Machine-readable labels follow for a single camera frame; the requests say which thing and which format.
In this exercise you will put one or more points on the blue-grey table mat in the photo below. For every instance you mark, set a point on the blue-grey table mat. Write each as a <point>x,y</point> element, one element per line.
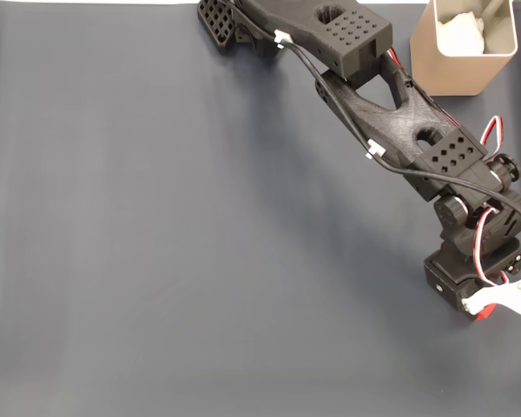
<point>156,217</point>

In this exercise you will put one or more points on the red cube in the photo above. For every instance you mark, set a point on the red cube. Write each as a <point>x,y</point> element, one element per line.
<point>487,313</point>

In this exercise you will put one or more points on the white camera board mount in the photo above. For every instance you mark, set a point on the white camera board mount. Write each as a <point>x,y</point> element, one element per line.
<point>516,295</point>

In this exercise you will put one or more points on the white crumpled tissue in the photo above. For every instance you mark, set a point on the white crumpled tissue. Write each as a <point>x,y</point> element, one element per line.
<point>460,35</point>

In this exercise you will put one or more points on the beige rounded box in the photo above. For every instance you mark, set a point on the beige rounded box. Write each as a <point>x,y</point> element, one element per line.
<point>451,74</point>

